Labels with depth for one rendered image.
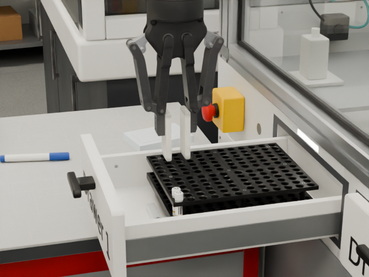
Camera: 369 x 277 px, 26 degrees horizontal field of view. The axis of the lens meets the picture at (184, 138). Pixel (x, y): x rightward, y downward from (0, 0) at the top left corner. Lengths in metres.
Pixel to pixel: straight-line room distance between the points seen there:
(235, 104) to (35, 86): 3.13
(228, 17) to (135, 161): 0.42
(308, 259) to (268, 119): 0.26
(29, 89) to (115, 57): 2.60
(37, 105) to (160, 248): 3.21
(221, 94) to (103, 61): 0.51
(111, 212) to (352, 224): 0.33
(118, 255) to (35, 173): 0.54
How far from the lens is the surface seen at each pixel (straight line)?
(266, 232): 1.15
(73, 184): 1.17
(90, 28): 1.95
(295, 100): 1.29
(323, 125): 1.20
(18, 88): 4.57
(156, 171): 1.23
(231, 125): 1.54
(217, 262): 1.44
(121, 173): 1.32
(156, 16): 1.03
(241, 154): 1.30
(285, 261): 1.43
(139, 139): 1.68
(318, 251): 1.28
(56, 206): 1.45
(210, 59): 1.08
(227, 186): 1.18
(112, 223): 1.06
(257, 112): 1.47
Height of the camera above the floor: 1.40
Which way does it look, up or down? 22 degrees down
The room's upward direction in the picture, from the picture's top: straight up
